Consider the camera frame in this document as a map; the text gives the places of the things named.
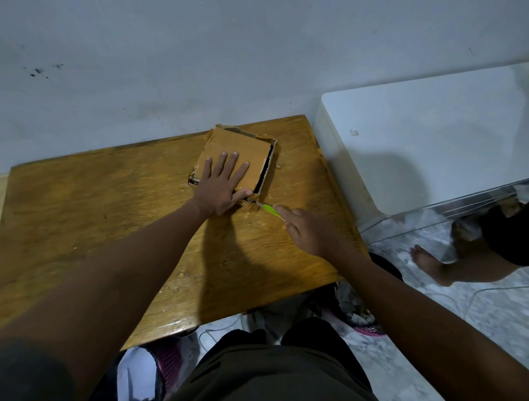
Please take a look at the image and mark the person's left hand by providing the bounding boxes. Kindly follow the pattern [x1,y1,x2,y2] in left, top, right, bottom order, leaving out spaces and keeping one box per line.
[191,151,253,218]

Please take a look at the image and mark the person's right hand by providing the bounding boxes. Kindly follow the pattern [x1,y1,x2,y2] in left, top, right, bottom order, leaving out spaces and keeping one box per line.
[273,204,346,259]

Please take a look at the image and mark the brown cardboard box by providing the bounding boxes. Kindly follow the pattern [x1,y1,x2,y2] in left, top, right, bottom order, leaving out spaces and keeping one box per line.
[188,124,277,203]

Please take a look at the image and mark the green utility knife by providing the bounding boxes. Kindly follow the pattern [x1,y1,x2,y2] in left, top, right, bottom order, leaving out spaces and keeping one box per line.
[255,201,286,220]

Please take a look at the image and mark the person's left forearm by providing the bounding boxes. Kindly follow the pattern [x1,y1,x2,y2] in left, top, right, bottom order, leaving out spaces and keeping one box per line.
[0,197,209,401]

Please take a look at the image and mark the person's right forearm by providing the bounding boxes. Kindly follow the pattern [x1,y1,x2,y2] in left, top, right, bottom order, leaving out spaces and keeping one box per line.
[328,244,529,401]

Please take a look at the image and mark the pink and black shoe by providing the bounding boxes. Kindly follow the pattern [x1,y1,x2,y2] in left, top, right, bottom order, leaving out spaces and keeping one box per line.
[331,281,388,338]

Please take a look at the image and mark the dark olive shorts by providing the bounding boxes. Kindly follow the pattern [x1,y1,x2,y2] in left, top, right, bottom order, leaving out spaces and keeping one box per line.
[169,317,379,401]

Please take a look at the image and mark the white glossy refrigerator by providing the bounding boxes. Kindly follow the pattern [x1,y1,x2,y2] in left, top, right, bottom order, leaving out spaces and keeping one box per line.
[313,62,529,286]

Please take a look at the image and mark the white and pink shoe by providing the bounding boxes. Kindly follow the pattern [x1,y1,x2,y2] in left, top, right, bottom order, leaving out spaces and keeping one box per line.
[117,330,200,401]

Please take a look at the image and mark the thin white floor cable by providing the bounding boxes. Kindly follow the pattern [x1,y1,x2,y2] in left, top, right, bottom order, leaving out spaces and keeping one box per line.
[426,284,529,321]

